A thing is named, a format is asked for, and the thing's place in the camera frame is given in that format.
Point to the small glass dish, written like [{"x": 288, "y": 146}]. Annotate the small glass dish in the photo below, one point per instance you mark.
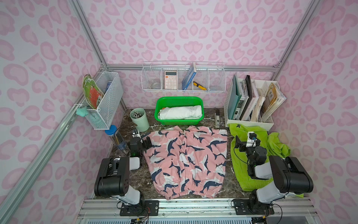
[{"x": 155, "y": 85}]

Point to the blue lid pencil jar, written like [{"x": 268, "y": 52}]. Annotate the blue lid pencil jar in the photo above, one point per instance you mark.
[{"x": 116, "y": 137}]

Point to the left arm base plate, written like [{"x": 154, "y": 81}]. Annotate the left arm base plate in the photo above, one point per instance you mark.
[{"x": 148, "y": 208}]

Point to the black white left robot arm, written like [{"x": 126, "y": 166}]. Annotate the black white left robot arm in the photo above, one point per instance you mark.
[{"x": 113, "y": 180}]

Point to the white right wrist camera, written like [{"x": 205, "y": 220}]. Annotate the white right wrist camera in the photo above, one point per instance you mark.
[{"x": 251, "y": 141}]

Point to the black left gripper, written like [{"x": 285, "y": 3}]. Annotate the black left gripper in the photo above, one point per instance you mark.
[{"x": 142, "y": 143}]

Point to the pink shark print shorts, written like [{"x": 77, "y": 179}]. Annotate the pink shark print shorts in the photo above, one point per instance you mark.
[{"x": 184, "y": 162}]

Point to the brown paper envelopes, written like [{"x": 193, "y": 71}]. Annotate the brown paper envelopes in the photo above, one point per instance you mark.
[{"x": 274, "y": 98}]

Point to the white rolled cloth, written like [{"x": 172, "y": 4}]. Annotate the white rolled cloth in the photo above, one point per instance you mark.
[{"x": 182, "y": 112}]

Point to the yellow utility knife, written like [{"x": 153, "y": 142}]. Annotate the yellow utility knife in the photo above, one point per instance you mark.
[{"x": 200, "y": 86}]

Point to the green plastic basket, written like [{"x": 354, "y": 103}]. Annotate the green plastic basket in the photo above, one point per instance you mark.
[{"x": 177, "y": 102}]

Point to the lime green garment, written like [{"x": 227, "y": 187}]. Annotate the lime green garment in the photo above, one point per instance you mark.
[{"x": 271, "y": 142}]

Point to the white file organizer rack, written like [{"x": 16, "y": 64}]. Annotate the white file organizer rack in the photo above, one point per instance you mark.
[{"x": 260, "y": 88}]

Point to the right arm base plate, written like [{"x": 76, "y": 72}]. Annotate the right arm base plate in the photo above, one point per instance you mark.
[{"x": 249, "y": 207}]

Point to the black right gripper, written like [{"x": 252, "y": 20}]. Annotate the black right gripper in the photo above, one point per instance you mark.
[{"x": 242, "y": 143}]

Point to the clear wire wall shelf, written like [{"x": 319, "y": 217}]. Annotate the clear wire wall shelf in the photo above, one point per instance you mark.
[{"x": 210, "y": 75}]

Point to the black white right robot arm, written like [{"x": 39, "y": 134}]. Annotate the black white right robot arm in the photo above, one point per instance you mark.
[{"x": 288, "y": 174}]

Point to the white mesh wall basket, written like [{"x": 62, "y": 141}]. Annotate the white mesh wall basket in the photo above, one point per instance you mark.
[{"x": 102, "y": 117}]

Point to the green red paper packet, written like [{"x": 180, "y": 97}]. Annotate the green red paper packet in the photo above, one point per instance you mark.
[{"x": 93, "y": 94}]

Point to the blue book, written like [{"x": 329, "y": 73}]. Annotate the blue book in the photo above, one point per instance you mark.
[{"x": 188, "y": 79}]

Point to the mint green cup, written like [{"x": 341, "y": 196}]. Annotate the mint green cup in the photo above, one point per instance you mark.
[{"x": 139, "y": 118}]

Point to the black remote control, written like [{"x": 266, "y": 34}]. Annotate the black remote control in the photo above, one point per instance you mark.
[{"x": 217, "y": 119}]

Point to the dark green folder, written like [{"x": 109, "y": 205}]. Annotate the dark green folder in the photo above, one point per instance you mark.
[{"x": 234, "y": 98}]

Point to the pink calculator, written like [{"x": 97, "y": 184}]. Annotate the pink calculator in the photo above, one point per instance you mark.
[{"x": 171, "y": 80}]

